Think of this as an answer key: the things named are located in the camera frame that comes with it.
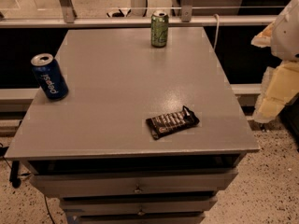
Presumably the middle grey drawer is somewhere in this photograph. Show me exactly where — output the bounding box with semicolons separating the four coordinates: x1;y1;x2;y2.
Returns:
60;196;217;216

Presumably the green soda can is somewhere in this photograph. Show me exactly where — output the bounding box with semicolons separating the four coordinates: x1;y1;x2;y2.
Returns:
151;10;169;48

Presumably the white cable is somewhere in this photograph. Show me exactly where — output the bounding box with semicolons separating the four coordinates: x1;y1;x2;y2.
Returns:
212;13;221;52

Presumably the bottom grey drawer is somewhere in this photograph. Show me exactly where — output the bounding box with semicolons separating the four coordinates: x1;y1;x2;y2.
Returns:
73;213;205;224

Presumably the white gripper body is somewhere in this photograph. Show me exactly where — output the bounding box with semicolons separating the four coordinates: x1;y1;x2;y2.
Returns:
271;0;299;62

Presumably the grey drawer cabinet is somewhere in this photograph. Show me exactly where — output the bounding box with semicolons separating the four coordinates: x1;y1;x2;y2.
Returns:
4;26;261;224

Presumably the blue pepsi can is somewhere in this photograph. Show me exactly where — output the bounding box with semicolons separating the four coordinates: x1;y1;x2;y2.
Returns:
31;53;68;100

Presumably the metal railing frame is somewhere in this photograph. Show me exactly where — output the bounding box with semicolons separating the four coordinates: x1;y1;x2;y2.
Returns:
0;0;289;28

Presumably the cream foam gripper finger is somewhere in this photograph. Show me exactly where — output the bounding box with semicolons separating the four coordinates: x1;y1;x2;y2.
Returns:
251;22;274;48
252;61;299;123

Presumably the black rxbar chocolate wrapper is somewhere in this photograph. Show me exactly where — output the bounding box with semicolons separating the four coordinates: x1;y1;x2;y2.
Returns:
146;105;200;140

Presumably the black floor cable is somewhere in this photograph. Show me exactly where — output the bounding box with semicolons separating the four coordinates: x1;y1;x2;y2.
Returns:
0;142;57;224

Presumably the grey drawer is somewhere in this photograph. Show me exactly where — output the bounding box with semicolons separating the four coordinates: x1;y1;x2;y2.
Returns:
73;213;205;224
30;168;238;198
60;196;217;216

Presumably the top grey drawer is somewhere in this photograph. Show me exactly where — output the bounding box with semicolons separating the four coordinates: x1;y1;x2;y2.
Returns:
30;168;238;198

